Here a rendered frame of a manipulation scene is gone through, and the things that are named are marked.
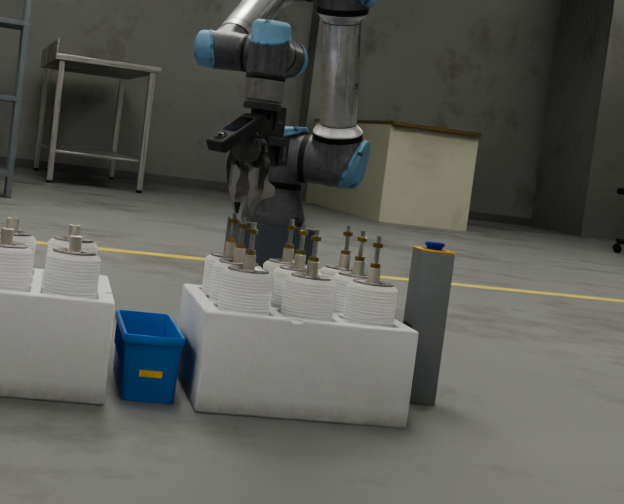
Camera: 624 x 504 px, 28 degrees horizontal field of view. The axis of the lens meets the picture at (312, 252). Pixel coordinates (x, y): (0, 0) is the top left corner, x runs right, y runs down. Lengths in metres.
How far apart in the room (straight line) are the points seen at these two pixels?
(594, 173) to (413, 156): 2.80
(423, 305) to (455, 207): 7.63
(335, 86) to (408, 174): 7.18
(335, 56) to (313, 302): 0.74
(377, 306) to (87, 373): 0.53
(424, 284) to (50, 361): 0.78
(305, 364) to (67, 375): 0.42
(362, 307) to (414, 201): 7.75
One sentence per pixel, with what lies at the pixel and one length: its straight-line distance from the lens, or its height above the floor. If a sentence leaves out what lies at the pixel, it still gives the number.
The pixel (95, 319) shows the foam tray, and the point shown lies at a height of 0.15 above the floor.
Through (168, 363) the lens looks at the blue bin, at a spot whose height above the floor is 0.07.
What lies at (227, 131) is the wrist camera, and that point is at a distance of 2.33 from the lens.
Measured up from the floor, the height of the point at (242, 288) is 0.22.
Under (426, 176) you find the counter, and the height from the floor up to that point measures 0.40.
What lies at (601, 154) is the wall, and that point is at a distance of 12.35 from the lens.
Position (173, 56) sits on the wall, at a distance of 12.16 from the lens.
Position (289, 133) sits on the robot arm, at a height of 0.51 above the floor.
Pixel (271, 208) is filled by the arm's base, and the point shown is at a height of 0.34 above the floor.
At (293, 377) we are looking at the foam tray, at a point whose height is 0.08.
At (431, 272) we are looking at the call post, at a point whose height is 0.27.
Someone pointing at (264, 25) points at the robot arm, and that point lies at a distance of 2.37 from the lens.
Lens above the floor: 0.48
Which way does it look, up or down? 5 degrees down
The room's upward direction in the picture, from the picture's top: 7 degrees clockwise
